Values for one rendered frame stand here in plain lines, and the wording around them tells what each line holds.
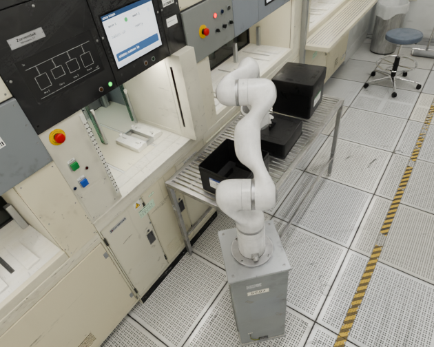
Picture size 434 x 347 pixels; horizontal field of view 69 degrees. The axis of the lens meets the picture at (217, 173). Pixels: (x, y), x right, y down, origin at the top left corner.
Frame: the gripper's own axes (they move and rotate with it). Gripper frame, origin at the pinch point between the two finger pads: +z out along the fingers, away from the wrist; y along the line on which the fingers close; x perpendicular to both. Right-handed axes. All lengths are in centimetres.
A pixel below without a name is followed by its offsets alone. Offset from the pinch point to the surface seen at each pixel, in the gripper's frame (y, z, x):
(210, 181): 9, -30, 42
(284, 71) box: 11, 29, -39
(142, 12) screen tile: 41, -75, -23
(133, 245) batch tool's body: 43, -34, 92
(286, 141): -13.7, 3.2, 8.2
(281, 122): -3.0, 14.3, -3.1
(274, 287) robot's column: -40, -31, 77
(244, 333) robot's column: -28, -8, 118
